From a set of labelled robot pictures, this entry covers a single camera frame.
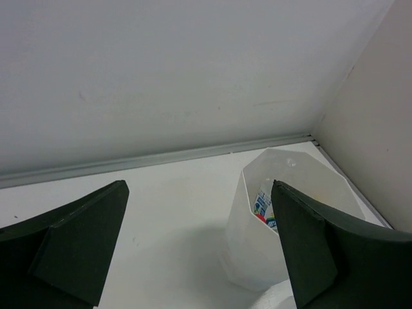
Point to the red cap plastic bottle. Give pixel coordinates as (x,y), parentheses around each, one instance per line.
(262,218)

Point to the light blue label bottle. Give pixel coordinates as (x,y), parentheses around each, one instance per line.
(263,201)

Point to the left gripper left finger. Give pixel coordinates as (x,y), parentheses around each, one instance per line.
(61,258)

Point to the white octagonal plastic bin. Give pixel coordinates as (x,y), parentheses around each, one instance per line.
(252,255)

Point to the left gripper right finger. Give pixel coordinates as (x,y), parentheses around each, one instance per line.
(335,260)

